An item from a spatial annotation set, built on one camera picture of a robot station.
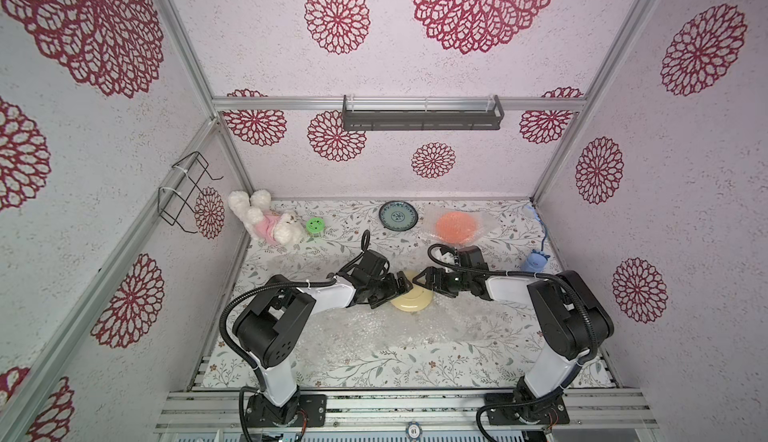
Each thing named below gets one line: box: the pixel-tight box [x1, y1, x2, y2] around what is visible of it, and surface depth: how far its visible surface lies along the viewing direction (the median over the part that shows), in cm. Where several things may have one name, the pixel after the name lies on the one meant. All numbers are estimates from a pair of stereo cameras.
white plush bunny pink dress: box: [227, 190, 305, 246], surface depth 102 cm
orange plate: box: [422, 204, 500, 247], surface depth 111 cm
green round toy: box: [306, 217, 325, 233], surface depth 109 cm
